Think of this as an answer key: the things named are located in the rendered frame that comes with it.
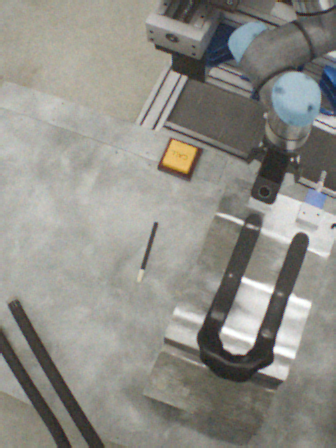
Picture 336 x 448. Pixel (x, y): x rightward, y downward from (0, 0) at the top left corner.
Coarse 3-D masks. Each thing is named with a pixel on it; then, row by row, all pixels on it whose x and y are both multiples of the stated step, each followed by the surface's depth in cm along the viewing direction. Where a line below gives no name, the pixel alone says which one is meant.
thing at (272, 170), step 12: (264, 156) 112; (276, 156) 111; (288, 156) 111; (264, 168) 113; (276, 168) 112; (264, 180) 113; (276, 180) 113; (252, 192) 114; (264, 192) 113; (276, 192) 113
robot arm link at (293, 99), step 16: (272, 80) 98; (288, 80) 95; (304, 80) 95; (272, 96) 97; (288, 96) 94; (304, 96) 94; (320, 96) 95; (272, 112) 100; (288, 112) 95; (304, 112) 94; (272, 128) 104; (288, 128) 100; (304, 128) 100
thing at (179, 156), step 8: (176, 144) 149; (184, 144) 149; (168, 152) 149; (176, 152) 149; (184, 152) 149; (192, 152) 149; (168, 160) 148; (176, 160) 148; (184, 160) 148; (192, 160) 149; (176, 168) 148; (184, 168) 148
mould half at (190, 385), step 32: (224, 192) 140; (224, 224) 139; (288, 224) 138; (320, 224) 138; (224, 256) 138; (256, 256) 137; (320, 256) 136; (192, 288) 134; (256, 288) 135; (192, 320) 129; (256, 320) 131; (288, 320) 132; (160, 352) 135; (192, 352) 133; (288, 352) 127; (192, 384) 133; (224, 384) 133; (256, 384) 133; (224, 416) 131; (256, 416) 131
